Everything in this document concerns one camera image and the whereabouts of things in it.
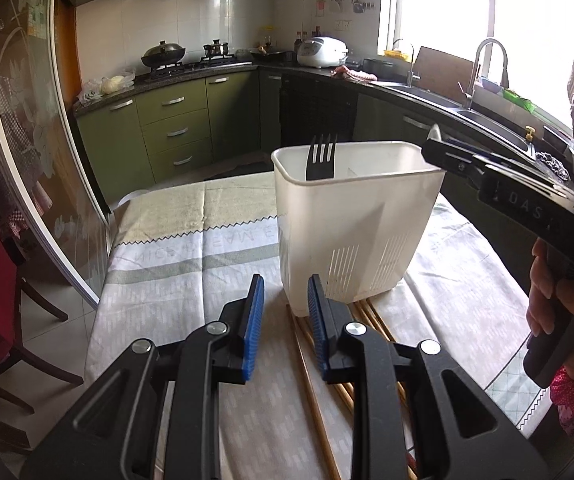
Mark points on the green base cabinets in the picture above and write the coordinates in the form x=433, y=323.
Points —
x=172, y=125

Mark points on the steel wool scrubber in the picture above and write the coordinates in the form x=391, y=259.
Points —
x=552, y=165

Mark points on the red dish cloth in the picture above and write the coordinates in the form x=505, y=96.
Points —
x=353, y=75

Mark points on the printed glass sliding door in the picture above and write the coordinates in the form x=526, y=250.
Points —
x=32, y=160

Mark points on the tall chrome faucet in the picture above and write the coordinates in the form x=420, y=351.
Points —
x=482, y=50

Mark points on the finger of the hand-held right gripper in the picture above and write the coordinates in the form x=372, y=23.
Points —
x=454, y=162
x=497, y=159

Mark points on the grey patterned tablecloth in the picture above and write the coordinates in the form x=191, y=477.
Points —
x=177, y=280

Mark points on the black gas stove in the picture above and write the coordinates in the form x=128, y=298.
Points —
x=197, y=66

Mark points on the brown cutting board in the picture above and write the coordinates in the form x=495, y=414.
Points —
x=444, y=67

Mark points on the person's right hand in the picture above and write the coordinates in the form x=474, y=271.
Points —
x=542, y=280

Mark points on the dark cooking pot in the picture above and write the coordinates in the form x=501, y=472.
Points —
x=378, y=67

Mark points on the black built-in appliance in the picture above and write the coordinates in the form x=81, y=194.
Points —
x=317, y=115

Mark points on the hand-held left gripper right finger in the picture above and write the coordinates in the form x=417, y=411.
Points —
x=317, y=325

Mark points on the white plastic bags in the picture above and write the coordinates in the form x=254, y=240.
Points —
x=107, y=85

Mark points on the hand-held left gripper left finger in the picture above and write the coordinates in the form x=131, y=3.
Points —
x=252, y=325

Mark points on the white plastic utensil holder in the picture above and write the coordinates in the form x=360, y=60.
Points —
x=352, y=220

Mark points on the green plastic tray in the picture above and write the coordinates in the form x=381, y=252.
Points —
x=519, y=100

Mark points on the small chrome faucet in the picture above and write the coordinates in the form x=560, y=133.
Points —
x=409, y=67

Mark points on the black wok with lid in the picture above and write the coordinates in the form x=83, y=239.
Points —
x=163, y=52

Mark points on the brown chopstick with red end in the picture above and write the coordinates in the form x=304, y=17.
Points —
x=312, y=385

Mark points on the dark sauce bottles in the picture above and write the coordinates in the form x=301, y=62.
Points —
x=307, y=39

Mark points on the brown wooden chopstick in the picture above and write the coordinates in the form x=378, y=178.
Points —
x=384, y=322
x=342, y=395

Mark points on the white rice cooker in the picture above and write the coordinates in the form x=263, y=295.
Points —
x=322, y=52

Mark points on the black frying pan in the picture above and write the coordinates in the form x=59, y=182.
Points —
x=269, y=54

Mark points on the steel kitchen sink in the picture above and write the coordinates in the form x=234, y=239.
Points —
x=487, y=122

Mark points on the black fork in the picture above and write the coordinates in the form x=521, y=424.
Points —
x=321, y=160

